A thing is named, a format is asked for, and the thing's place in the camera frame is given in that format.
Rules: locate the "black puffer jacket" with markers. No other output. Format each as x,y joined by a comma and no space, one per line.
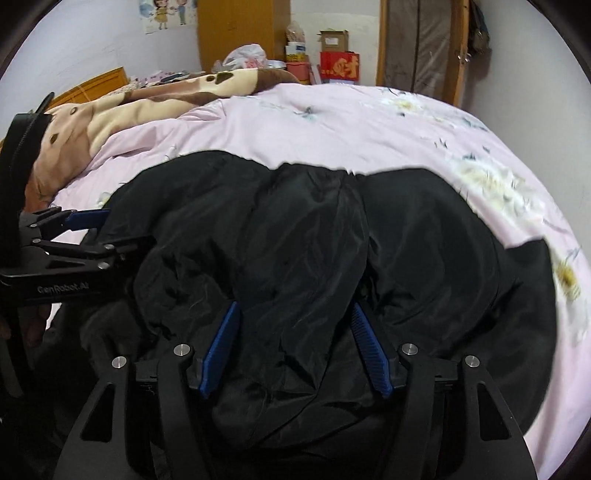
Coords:
300,240

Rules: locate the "wooden wardrobe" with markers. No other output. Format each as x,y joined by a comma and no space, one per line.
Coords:
240,32

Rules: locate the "person's left hand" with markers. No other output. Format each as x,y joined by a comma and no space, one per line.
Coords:
37,325

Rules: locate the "clear snack bag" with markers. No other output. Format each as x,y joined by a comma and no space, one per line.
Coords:
295,33

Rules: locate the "pink floral duvet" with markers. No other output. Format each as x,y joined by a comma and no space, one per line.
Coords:
369,129

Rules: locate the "wooden door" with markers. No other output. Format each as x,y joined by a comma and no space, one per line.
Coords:
457,50

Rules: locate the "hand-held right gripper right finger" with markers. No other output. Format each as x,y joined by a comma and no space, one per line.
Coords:
369,355

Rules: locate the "wooden bed headboard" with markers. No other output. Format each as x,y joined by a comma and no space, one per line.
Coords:
92,87

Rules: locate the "hanging bags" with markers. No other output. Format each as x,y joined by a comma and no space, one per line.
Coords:
478,27

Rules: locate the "cardboard box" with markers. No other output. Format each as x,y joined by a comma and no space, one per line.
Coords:
333,40

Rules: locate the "blue and white box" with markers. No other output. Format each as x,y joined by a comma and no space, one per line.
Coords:
295,51

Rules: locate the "small red box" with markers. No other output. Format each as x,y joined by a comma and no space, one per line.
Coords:
299,73

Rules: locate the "cartoon wall poster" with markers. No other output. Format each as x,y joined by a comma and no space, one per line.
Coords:
161,14

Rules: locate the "red gift box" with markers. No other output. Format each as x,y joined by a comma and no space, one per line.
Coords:
339,67

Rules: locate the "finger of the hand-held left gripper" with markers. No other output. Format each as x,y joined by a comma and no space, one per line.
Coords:
92,254
87,219

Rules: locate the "white plastic bag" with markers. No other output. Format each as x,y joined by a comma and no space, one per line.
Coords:
244,57

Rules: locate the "brown dog print blanket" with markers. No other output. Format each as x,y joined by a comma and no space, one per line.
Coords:
138,110

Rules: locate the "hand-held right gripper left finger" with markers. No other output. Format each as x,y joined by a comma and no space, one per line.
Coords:
221,350

